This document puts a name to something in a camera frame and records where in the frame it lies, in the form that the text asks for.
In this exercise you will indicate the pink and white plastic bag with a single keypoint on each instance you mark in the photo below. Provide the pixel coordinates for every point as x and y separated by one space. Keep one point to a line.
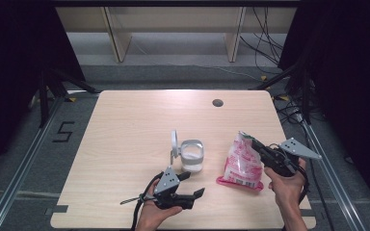
242 166

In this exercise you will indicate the black metal stand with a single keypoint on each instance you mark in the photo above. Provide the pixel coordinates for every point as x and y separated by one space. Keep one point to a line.
305 93
44 96

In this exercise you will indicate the person's left hand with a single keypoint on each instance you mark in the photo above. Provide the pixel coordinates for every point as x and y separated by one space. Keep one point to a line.
151 215

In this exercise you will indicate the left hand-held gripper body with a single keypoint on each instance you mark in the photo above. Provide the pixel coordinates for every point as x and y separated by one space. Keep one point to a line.
168 183

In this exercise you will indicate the person's right hand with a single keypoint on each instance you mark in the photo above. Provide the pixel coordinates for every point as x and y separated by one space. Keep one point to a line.
287 189

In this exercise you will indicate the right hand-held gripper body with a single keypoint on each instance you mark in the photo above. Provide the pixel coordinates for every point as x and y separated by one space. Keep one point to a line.
297 148

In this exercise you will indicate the clear jar with white lid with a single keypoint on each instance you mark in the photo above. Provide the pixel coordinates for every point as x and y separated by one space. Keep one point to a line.
191 157

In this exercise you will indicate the black curtain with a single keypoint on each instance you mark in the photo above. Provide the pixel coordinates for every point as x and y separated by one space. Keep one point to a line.
13 64
350 80

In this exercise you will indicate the yellow tape piece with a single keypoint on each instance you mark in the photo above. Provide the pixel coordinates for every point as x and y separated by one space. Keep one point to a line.
283 97
72 99
263 78

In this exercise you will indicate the light wooden shelf unit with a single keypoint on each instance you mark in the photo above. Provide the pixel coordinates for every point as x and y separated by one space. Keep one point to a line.
173 19

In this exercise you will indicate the aluminium floor rail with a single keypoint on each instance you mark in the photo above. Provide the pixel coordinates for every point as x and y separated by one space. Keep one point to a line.
19 173
334 179

